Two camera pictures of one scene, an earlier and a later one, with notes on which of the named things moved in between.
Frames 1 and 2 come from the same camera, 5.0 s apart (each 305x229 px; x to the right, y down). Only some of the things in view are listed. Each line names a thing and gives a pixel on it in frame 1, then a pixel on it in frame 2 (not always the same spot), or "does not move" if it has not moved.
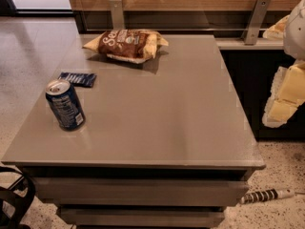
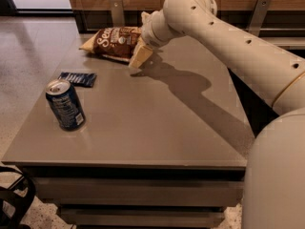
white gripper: [295, 32] -> [149, 32]
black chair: [15, 200] does not move
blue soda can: [66, 105] does not move
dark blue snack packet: [82, 79] does not move
